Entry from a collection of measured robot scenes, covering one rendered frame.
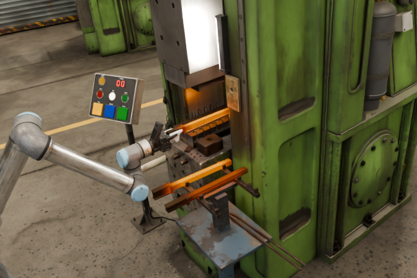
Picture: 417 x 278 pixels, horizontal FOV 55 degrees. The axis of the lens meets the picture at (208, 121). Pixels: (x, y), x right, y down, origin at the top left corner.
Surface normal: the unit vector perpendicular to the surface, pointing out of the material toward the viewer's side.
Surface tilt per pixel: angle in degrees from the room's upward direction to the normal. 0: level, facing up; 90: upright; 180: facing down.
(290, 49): 89
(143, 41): 90
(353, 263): 0
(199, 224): 0
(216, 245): 0
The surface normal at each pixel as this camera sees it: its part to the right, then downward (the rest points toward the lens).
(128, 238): -0.09, -0.88
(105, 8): 0.35, 0.41
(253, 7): -0.79, 0.35
